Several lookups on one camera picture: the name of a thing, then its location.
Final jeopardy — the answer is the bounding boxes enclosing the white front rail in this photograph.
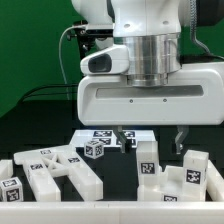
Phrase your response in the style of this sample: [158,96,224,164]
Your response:
[0,202,224,224]

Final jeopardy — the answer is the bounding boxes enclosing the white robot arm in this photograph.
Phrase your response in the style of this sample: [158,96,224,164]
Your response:
[71,0,224,145]

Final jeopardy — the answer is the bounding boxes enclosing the black camera stand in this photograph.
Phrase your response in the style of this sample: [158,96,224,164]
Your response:
[66,20,113,59]

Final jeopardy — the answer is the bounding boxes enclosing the grey camera cable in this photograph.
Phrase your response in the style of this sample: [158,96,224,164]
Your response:
[58,25,81,101]

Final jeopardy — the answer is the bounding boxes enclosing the white marker sheet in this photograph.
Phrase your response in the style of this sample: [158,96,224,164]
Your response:
[70,130,155,148]

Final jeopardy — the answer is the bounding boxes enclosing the white chair seat part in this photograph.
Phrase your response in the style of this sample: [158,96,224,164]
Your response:
[137,165,207,202]

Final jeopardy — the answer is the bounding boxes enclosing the black cables on table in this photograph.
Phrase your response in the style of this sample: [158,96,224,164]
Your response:
[20,83,81,103]

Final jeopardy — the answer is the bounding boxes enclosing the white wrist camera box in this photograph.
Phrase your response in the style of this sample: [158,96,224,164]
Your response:
[80,44,130,75]

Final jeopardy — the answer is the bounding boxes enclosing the white right corner bracket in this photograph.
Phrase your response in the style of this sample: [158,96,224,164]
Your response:
[207,161,224,202]

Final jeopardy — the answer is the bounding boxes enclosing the white chair back frame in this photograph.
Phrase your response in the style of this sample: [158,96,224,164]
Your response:
[14,145,103,202]

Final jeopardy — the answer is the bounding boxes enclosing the white tagged cube nut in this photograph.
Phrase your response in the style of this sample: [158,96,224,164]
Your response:
[84,140,104,159]

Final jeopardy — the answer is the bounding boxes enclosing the white tagged cube left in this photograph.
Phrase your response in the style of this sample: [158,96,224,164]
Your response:
[0,177,23,202]

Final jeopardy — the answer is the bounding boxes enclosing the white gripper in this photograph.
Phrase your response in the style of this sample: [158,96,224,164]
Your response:
[77,63,224,154]

